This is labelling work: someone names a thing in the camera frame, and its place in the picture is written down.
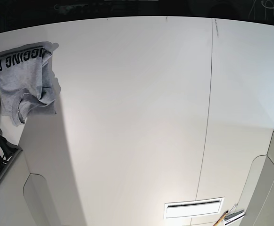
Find grey T-shirt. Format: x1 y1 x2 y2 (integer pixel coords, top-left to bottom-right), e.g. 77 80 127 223
0 41 61 126

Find black power strip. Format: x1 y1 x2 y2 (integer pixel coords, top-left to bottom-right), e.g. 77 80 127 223
53 2 115 15

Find white cable grommet plate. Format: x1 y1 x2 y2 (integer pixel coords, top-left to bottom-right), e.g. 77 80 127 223
164 197 224 219

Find white hanging cables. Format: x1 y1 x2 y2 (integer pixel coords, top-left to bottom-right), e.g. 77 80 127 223
249 0 274 21

